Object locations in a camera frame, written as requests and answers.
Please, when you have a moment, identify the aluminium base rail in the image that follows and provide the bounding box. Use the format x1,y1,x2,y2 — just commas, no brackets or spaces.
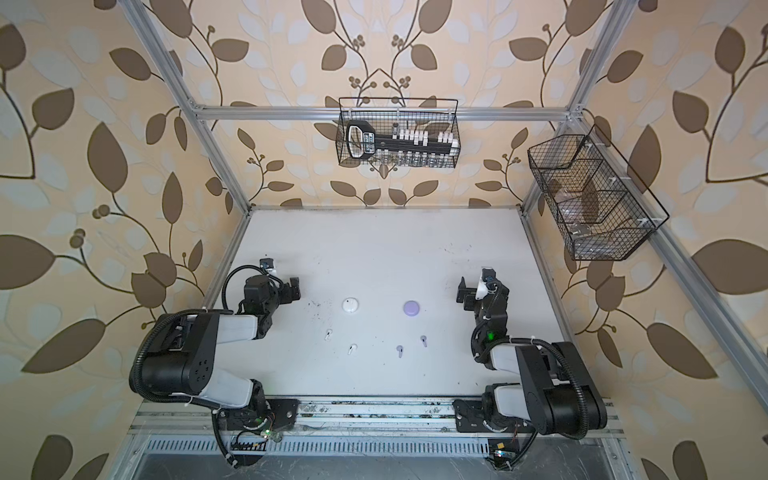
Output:
127,395,625,436

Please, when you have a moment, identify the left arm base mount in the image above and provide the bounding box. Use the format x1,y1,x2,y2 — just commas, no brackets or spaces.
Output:
214,397,300,432

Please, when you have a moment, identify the black wire basket centre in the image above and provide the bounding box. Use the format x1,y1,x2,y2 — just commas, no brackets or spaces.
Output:
335,95,462,169

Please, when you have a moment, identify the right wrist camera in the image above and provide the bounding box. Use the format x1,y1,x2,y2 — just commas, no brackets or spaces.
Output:
475,268,498,300

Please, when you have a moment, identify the black tool with white bits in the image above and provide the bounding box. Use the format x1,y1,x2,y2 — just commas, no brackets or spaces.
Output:
336,120,462,160

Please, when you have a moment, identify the purple round charging case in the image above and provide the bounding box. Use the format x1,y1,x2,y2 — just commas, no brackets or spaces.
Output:
403,300,421,317

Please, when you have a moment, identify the black wire basket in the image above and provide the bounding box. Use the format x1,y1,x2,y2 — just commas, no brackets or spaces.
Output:
527,126,670,261
335,95,462,169

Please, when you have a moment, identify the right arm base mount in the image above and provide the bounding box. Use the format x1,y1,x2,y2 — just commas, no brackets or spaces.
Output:
452,399,534,435

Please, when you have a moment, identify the white round charging case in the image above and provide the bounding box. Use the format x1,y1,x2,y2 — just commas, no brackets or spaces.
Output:
342,297,360,314

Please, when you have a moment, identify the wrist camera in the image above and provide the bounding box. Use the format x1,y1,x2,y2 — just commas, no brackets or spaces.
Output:
475,268,498,300
259,258,276,275

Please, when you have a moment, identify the black wire basket right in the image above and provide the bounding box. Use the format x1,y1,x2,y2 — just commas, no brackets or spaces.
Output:
527,126,670,261

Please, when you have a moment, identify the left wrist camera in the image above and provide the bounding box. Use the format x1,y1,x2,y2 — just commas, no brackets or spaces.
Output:
259,258,276,275

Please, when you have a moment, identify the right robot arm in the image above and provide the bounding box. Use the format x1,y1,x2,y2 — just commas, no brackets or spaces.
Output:
454,269,608,440

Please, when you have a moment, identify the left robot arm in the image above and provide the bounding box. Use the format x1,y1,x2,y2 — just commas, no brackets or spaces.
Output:
129,258,301,418

